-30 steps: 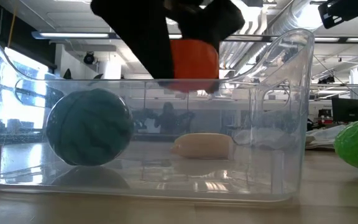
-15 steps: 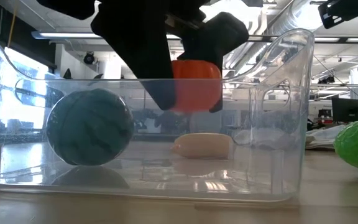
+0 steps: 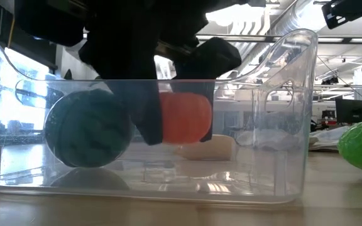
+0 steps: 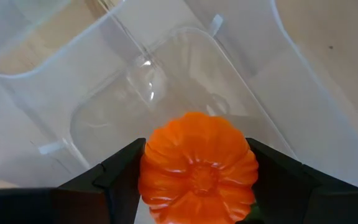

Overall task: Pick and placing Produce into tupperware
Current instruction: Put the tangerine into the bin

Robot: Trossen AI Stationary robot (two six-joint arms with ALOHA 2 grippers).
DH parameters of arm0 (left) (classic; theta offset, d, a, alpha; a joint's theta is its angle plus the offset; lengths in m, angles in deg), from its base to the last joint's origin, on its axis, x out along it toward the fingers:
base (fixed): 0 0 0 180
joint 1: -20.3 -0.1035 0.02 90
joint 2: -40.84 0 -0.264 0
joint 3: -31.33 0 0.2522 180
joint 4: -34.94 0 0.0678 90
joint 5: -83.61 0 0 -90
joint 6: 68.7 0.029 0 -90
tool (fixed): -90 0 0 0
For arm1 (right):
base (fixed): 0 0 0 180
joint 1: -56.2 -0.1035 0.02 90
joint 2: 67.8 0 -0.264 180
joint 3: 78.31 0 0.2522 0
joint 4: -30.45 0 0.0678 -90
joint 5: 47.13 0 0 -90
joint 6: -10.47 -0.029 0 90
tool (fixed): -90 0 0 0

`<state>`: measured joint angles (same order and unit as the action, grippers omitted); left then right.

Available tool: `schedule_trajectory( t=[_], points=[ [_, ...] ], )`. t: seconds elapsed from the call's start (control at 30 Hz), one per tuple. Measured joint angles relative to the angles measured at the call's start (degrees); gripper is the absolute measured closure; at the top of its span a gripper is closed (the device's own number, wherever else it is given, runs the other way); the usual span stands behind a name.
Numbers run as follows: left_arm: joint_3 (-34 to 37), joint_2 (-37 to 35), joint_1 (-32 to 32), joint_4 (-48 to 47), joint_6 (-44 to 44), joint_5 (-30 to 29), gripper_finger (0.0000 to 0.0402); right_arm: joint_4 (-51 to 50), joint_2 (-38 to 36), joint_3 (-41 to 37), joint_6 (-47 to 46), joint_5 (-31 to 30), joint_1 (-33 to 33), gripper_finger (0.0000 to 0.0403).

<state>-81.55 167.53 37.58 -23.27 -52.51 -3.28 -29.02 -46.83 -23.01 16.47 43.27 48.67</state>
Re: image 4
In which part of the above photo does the orange toy pumpkin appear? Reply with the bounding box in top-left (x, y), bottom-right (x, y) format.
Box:
top-left (137, 111), bottom-right (260, 224)

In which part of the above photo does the clear plastic tupperware container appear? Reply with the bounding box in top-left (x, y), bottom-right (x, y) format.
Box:
top-left (0, 0), bottom-right (358, 191)

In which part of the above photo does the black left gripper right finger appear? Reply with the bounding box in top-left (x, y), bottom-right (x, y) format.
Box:
top-left (237, 138), bottom-right (358, 224)

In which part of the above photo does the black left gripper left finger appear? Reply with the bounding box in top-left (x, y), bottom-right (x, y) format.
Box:
top-left (0, 138), bottom-right (147, 224)

